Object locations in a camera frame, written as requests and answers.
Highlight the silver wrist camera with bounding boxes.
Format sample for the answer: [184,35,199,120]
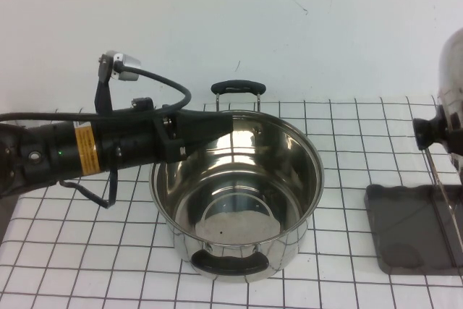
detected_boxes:
[107,51,143,82]

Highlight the stainless steel lid black knob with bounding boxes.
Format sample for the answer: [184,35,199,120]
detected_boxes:
[412,26,463,187]

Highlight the stainless steel pot black handles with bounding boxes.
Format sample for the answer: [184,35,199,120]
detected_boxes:
[149,79,323,285]

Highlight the dark tray wire lid rack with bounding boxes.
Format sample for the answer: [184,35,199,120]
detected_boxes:
[362,145,463,276]

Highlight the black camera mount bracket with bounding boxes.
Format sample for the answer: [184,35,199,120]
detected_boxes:
[93,54,114,115]

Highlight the white black-grid tablecloth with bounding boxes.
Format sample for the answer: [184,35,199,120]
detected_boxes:
[0,96,463,309]

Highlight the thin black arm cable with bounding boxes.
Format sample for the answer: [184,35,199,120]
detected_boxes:
[56,168,119,209]

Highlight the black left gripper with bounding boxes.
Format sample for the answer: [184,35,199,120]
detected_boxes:
[154,109,234,164]

